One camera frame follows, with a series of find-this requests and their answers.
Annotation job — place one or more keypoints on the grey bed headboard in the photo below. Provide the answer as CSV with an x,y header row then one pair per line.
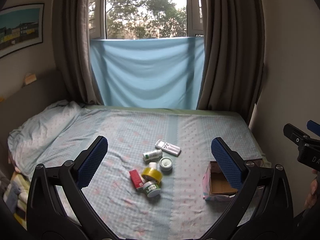
x,y
27,102

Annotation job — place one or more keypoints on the striped folded blanket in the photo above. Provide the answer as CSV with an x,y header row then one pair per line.
x,y
16,197

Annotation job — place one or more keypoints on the white pill bottle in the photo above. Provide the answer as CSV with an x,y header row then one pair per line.
x,y
151,155

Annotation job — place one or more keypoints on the pale green cream jar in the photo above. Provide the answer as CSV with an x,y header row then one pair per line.
x,y
166,164

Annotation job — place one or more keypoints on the white remote control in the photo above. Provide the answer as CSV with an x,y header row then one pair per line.
x,y
168,148

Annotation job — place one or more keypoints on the blue checkered bed sheet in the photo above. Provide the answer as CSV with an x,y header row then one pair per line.
x,y
179,211

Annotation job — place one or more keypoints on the window frame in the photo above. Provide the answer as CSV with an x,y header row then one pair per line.
x,y
142,19

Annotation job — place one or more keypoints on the light blue hanging cloth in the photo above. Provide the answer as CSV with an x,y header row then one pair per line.
x,y
149,73

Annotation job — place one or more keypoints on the blue checkered pillow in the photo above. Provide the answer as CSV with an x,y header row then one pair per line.
x,y
27,143

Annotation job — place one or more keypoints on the left brown curtain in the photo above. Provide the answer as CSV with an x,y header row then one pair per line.
x,y
70,38

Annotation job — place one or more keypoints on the person's right hand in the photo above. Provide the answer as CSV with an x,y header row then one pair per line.
x,y
311,197

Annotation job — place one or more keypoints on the small orange paper box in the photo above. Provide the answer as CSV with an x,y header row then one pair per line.
x,y
29,78

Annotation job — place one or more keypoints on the green labelled white jar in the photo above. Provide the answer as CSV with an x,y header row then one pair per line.
x,y
151,189

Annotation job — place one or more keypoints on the brown curtain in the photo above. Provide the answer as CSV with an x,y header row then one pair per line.
x,y
234,46
70,38

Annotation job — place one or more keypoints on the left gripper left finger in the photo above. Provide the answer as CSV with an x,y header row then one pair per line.
x,y
57,208

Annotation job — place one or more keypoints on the right brown curtain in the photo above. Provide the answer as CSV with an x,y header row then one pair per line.
x,y
234,46

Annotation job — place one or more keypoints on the pink cardboard box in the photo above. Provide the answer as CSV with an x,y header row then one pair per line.
x,y
216,188

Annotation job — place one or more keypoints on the red carton box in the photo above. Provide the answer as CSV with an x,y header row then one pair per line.
x,y
136,179

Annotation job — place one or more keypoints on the framed landscape picture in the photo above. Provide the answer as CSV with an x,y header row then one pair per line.
x,y
21,27

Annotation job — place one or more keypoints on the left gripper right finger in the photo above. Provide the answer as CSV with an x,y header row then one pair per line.
x,y
262,207

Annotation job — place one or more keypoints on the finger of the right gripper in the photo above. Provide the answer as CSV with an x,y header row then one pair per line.
x,y
294,134
313,127

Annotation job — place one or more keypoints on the yellow tape roll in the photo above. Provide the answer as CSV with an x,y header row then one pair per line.
x,y
152,174

